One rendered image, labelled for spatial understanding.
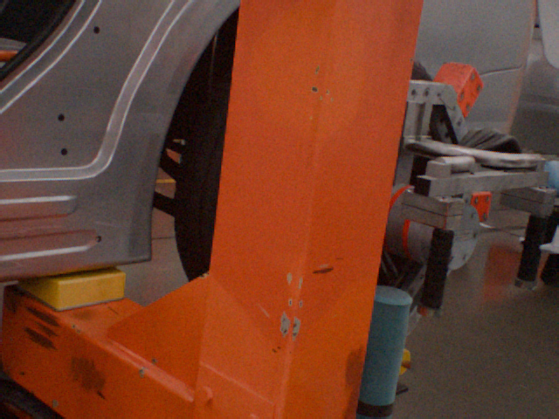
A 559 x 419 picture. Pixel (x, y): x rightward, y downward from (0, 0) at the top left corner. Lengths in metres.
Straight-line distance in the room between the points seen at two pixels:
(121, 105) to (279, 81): 0.48
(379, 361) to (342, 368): 0.43
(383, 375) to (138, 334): 0.50
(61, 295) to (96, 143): 0.26
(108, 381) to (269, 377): 0.35
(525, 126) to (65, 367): 3.03
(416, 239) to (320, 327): 0.55
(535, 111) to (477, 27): 1.88
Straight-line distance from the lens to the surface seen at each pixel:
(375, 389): 1.51
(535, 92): 4.00
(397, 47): 0.99
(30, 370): 1.47
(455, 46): 2.07
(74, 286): 1.39
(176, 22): 1.41
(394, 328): 1.47
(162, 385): 1.16
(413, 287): 1.81
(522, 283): 1.66
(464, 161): 1.39
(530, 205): 1.63
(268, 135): 0.95
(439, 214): 1.32
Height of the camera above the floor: 1.17
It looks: 12 degrees down
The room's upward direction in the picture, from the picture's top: 8 degrees clockwise
